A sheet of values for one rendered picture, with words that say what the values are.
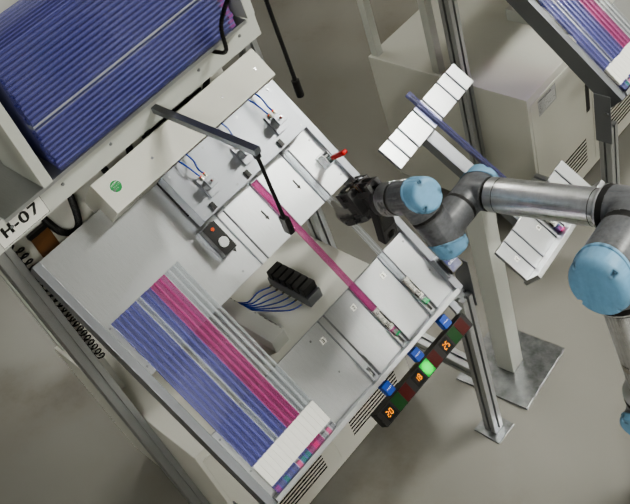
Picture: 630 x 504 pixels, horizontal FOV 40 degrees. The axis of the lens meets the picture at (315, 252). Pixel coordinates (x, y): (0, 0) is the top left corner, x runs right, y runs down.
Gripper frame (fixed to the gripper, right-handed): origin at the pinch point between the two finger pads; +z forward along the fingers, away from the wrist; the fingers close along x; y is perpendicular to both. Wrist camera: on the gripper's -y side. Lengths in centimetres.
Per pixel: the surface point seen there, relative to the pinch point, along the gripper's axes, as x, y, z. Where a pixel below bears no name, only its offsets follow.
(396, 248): -4.2, -15.0, -2.4
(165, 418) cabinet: 57, -18, 39
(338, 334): 21.4, -18.5, -3.2
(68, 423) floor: 68, -30, 143
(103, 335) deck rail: 59, 17, 4
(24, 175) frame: 49, 52, 3
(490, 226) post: -33.5, -32.9, 3.2
